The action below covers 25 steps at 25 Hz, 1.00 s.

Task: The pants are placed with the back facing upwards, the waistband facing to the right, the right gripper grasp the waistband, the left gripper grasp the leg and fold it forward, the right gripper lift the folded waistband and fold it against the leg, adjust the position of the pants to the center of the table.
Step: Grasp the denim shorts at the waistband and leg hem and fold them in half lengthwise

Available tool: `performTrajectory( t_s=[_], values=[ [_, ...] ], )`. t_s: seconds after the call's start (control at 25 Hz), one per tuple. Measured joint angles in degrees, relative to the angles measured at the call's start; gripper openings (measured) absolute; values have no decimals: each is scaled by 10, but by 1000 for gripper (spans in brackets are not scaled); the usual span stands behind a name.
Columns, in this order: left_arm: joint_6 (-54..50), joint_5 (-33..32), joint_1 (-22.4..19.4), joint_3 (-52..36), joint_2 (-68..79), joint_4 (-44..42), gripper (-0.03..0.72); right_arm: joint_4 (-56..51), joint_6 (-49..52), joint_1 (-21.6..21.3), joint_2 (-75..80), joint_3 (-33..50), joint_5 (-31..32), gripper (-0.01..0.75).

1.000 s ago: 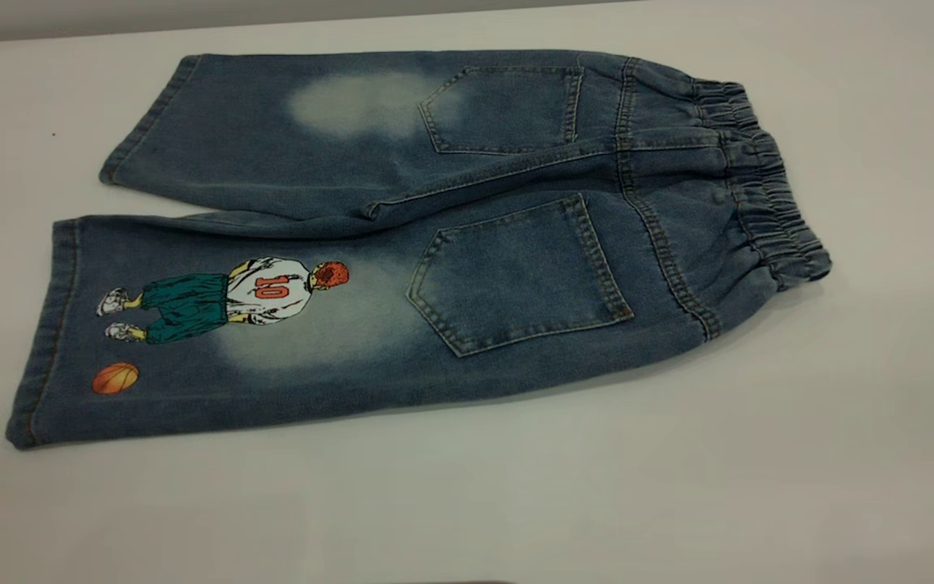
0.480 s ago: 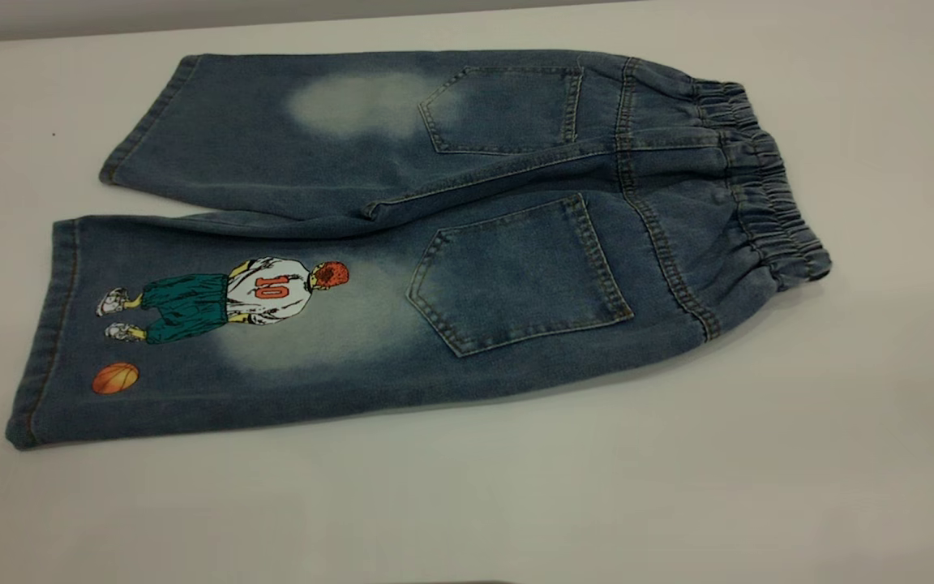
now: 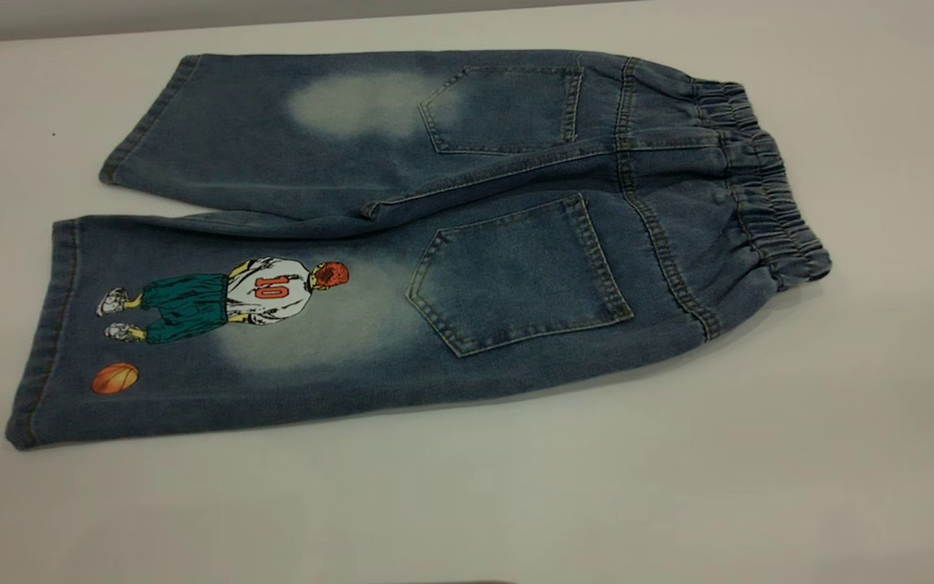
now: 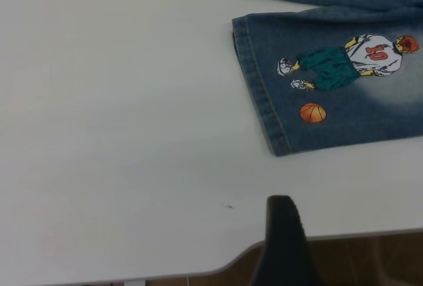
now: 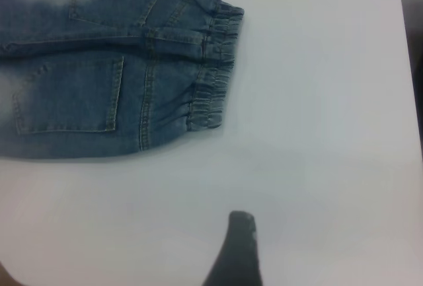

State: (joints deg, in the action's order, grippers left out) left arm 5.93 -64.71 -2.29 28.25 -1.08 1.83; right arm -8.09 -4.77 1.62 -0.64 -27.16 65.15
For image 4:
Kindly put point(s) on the blue denim pants basketball print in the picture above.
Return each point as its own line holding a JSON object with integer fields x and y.
{"x": 330, "y": 28}

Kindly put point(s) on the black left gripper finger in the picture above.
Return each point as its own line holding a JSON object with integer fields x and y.
{"x": 284, "y": 243}

